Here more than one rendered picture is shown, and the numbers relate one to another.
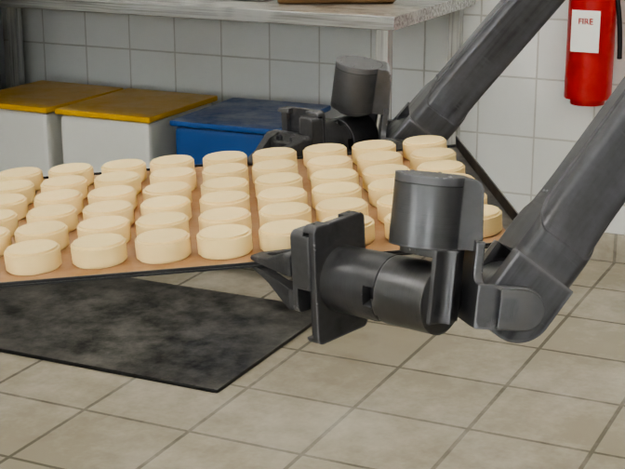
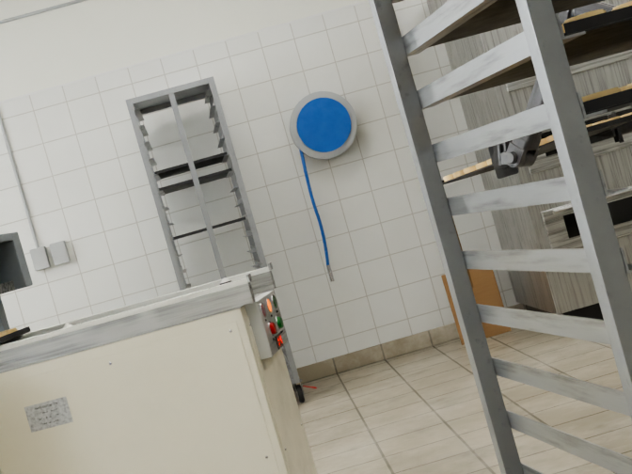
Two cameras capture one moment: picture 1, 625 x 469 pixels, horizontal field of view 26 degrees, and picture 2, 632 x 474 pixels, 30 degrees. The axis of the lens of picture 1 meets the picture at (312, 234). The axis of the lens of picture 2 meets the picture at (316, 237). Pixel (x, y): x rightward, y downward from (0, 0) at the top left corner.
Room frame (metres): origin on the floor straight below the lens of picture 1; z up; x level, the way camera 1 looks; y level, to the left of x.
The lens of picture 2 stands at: (-1.09, -2.81, 1.03)
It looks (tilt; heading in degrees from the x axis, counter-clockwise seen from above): 2 degrees down; 62
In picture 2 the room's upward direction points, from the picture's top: 16 degrees counter-clockwise
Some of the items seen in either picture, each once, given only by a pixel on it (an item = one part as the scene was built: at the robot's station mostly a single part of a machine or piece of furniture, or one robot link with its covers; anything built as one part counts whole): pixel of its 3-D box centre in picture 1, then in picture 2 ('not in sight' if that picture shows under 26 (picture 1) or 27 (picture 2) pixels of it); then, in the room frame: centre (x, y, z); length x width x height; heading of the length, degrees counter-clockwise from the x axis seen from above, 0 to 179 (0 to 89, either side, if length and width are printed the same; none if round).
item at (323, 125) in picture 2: not in sight; (338, 182); (2.41, 3.26, 1.10); 0.41 x 0.15 x 1.10; 155
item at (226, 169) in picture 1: (225, 177); not in sight; (1.42, 0.09, 1.00); 0.05 x 0.05 x 0.02
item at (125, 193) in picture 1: (113, 200); not in sight; (1.35, 0.21, 0.99); 0.05 x 0.05 x 0.02
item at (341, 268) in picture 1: (358, 281); (502, 159); (1.07, -0.04, 1.00); 0.07 x 0.07 x 0.10; 49
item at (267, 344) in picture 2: not in sight; (267, 323); (0.14, -0.15, 0.77); 0.24 x 0.04 x 0.14; 53
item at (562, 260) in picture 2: not in sight; (534, 258); (-0.07, -1.51, 0.87); 0.64 x 0.03 x 0.03; 71
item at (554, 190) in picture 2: not in sight; (517, 195); (-0.07, -1.51, 0.96); 0.64 x 0.03 x 0.03; 71
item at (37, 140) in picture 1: (46, 128); not in sight; (4.83, 0.97, 0.36); 0.46 x 0.38 x 0.26; 153
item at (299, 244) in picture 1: (294, 257); not in sight; (1.12, 0.02, 1.01); 0.09 x 0.07 x 0.07; 49
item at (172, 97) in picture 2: not in sight; (214, 248); (1.53, 3.27, 0.93); 0.64 x 0.51 x 1.78; 67
